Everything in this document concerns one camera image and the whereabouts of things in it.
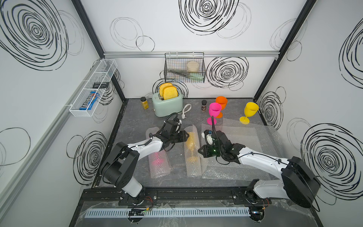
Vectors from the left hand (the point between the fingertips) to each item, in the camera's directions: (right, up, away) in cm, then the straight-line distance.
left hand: (187, 136), depth 89 cm
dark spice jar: (+13, +20, +19) cm, 31 cm away
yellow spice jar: (-33, +22, +20) cm, 44 cm away
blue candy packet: (-51, +19, -19) cm, 58 cm away
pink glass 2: (+19, +16, +5) cm, 25 cm away
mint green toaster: (-15, +18, +14) cm, 27 cm away
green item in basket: (+6, +40, +8) cm, 41 cm away
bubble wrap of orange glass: (+15, -19, -6) cm, 24 cm away
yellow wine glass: (+43, +17, +5) cm, 47 cm away
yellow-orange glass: (+3, -6, -4) cm, 8 cm away
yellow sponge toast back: (-18, +32, +9) cm, 37 cm away
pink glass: (-16, -14, -10) cm, 24 cm away
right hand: (+7, -8, -7) cm, 12 cm away
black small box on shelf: (-48, +30, -10) cm, 57 cm away
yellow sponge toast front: (-12, +29, +10) cm, 33 cm away
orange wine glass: (+26, +23, +12) cm, 37 cm away
